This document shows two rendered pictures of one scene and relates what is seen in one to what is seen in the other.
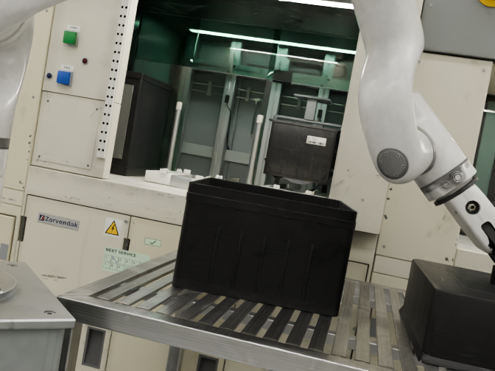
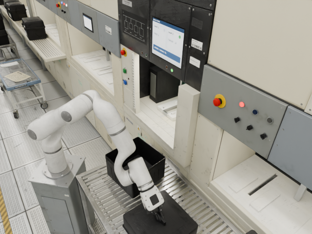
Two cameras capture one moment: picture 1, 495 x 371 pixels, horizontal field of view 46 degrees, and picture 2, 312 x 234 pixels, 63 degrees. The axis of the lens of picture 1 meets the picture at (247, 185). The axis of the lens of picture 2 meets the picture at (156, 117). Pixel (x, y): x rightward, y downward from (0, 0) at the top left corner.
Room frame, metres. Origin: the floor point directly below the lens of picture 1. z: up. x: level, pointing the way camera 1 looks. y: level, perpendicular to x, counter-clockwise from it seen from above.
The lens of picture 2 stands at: (0.29, -0.92, 2.05)
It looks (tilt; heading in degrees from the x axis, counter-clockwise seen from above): 35 degrees down; 43
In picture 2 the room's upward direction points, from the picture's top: 2 degrees clockwise
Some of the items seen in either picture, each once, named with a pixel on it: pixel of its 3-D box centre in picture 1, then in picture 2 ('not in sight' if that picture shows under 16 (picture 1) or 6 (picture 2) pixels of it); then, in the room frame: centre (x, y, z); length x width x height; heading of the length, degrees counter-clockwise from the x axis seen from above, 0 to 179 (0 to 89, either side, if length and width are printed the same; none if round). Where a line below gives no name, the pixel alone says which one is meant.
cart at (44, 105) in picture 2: not in sight; (21, 85); (1.36, 2.76, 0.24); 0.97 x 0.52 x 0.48; 81
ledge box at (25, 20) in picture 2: not in sight; (34, 28); (1.82, 2.95, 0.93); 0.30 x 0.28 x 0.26; 76
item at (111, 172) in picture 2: (265, 238); (135, 165); (1.06, -0.05, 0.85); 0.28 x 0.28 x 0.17; 87
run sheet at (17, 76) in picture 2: not in sight; (17, 76); (1.30, 2.58, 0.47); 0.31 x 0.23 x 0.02; 100
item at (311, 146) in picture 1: (304, 144); not in sight; (1.96, -0.17, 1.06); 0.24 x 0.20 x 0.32; 79
